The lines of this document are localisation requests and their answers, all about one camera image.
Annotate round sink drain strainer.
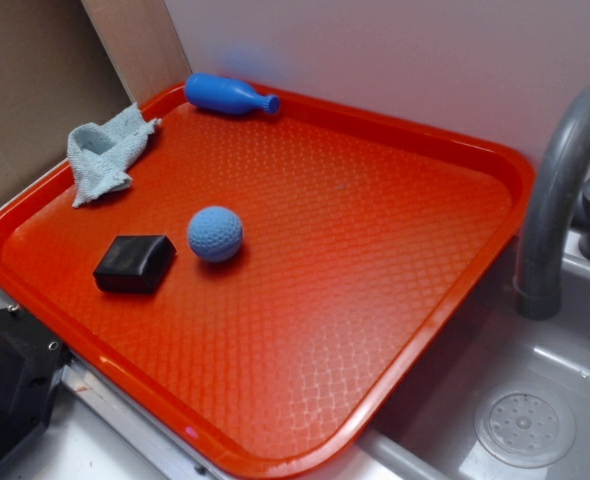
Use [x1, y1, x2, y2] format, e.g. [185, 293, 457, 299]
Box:
[474, 382, 576, 469]

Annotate grey plastic sink basin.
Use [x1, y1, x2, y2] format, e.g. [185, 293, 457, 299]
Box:
[359, 247, 590, 479]

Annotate grey curved faucet spout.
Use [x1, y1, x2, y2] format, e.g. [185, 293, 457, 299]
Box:
[514, 86, 590, 320]

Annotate orange plastic tray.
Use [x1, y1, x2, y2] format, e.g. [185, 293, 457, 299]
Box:
[0, 87, 534, 479]

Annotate light blue terry cloth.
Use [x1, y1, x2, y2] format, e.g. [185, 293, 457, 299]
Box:
[67, 103, 162, 208]

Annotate blue plastic bowling pin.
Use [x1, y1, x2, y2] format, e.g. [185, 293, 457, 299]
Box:
[184, 73, 281, 115]

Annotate brown cardboard panel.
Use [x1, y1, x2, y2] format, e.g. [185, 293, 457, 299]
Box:
[0, 1, 189, 207]

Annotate black rectangular block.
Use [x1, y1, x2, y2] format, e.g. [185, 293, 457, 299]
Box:
[93, 235, 177, 294]

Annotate light blue dimpled ball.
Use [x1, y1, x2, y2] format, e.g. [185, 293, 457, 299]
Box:
[187, 206, 244, 263]

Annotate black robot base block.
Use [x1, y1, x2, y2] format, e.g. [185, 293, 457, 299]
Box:
[0, 309, 66, 468]

